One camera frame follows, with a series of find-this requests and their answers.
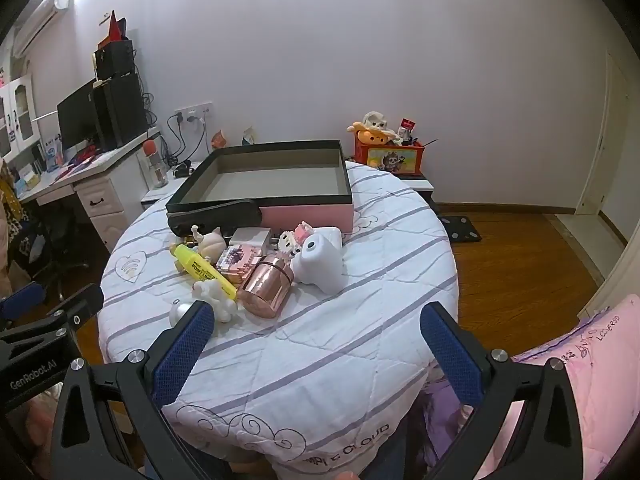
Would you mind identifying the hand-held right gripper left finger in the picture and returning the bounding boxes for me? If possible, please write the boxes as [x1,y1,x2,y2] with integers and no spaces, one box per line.
[50,300,221,480]

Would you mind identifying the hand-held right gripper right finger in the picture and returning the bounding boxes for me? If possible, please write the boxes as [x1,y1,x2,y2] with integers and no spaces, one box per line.
[419,302,586,480]

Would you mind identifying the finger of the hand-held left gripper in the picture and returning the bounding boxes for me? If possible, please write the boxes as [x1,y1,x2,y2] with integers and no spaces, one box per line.
[34,283,105,335]
[0,281,47,322]

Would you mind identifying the silver ball ornament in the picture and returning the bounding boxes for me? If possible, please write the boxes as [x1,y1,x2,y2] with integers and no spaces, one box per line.
[169,299,198,328]

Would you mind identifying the white animal figurine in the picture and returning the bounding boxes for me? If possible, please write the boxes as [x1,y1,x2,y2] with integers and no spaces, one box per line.
[194,277,240,323]

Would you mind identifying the yellow highlighter pen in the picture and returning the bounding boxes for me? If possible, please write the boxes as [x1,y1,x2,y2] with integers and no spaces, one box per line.
[169,243,238,301]

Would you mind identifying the rose gold metal tin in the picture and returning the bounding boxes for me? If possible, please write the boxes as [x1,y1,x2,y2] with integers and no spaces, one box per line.
[236,255,296,319]

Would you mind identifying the pink pixel block piece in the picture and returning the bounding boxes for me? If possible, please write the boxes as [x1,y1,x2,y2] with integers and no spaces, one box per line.
[216,245,263,281]

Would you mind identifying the cream pig figurine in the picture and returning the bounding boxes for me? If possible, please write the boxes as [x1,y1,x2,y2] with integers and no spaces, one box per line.
[190,225,228,261]

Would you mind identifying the white charger plug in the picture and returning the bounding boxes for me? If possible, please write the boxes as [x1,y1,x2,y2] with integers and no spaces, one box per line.
[231,227,278,251]

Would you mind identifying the black remote control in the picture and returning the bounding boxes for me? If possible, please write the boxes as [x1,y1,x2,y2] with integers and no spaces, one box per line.
[168,200,263,236]

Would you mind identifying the white toy camera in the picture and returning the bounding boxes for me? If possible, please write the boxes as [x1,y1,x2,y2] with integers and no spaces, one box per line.
[290,226,346,295]

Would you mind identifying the pink white block toy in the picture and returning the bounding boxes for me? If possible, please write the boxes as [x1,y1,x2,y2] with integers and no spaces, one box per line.
[277,221,315,256]

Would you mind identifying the pink tray box black rim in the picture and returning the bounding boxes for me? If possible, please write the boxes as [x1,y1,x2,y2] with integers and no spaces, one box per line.
[166,140,355,233]

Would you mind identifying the black office chair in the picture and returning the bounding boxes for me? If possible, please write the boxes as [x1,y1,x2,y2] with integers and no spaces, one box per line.
[10,200,91,301]

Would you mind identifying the pink jacket with scarf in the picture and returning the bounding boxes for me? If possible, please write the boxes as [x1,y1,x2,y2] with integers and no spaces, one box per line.
[0,160,31,281]

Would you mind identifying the white desk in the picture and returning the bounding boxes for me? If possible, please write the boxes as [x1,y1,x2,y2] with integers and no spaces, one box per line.
[15,130,161,256]

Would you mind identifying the white striped quilt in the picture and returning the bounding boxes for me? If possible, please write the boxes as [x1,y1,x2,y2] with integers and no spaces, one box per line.
[97,160,461,480]

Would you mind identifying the black bathroom scale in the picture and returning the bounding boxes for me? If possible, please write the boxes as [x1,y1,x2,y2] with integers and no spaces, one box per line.
[440,214,483,244]

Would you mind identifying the white nightstand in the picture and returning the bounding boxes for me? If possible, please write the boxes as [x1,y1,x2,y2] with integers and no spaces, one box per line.
[140,170,201,211]

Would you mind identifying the red folder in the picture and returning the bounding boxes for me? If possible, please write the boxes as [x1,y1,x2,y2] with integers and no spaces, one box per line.
[62,147,108,168]

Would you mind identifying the pink printed blanket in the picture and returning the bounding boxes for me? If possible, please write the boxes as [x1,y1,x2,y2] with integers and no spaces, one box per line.
[425,295,640,480]

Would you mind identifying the water bottle red cap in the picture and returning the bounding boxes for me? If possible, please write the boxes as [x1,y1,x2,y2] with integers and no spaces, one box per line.
[144,141,168,188]

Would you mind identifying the dark low cabinet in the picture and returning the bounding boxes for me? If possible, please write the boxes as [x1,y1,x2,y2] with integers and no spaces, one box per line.
[415,175,441,211]

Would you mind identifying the white glass door cabinet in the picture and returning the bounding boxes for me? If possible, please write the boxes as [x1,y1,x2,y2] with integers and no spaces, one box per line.
[0,72,41,161]

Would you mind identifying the black computer monitor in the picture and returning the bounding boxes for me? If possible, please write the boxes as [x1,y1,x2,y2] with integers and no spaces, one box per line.
[56,79,101,153]

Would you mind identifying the black computer tower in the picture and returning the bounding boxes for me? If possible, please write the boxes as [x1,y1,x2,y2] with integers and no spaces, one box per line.
[92,74,149,151]

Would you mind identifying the red storage box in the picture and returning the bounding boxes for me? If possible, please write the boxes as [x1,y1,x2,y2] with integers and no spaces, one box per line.
[355,132,426,177]

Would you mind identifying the yellow plush toy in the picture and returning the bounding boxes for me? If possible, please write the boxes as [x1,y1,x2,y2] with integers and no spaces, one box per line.
[348,121,396,146]

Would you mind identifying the black speaker box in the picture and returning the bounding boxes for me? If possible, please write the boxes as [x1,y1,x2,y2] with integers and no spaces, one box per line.
[93,39,136,81]

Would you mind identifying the white door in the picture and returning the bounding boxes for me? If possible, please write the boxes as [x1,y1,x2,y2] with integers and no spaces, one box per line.
[575,50,636,221]

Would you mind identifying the white air conditioner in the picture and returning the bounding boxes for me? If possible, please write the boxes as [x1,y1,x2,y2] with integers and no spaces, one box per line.
[12,0,73,58]

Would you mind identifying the red triangular flag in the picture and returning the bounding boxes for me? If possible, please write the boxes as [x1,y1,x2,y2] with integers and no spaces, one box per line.
[107,10,127,43]

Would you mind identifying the black power cables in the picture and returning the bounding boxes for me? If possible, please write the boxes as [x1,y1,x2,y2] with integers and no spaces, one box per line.
[167,112,208,171]

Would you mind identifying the white wall socket strip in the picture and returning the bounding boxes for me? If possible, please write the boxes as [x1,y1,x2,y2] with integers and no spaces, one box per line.
[174,104,213,123]

